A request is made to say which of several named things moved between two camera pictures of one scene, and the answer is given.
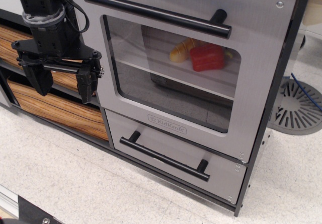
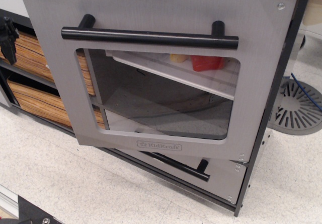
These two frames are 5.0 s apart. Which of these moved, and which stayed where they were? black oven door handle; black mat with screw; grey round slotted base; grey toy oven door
Moved: grey toy oven door; black oven door handle
Stayed: black mat with screw; grey round slotted base
